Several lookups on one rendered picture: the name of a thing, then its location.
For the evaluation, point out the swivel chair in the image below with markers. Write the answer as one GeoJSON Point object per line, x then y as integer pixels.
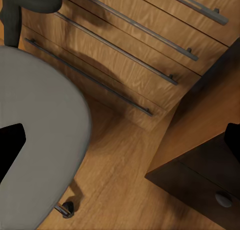
{"type": "Point", "coordinates": [56, 119]}

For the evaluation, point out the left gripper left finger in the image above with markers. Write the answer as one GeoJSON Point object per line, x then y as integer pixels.
{"type": "Point", "coordinates": [12, 139]}

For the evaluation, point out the cabinet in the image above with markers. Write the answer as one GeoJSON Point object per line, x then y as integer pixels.
{"type": "Point", "coordinates": [137, 57]}
{"type": "Point", "coordinates": [193, 163]}

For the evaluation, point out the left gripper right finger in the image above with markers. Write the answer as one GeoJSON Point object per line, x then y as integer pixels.
{"type": "Point", "coordinates": [232, 139]}

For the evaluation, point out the bookcase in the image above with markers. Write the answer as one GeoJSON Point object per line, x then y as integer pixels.
{"type": "Point", "coordinates": [21, 44]}

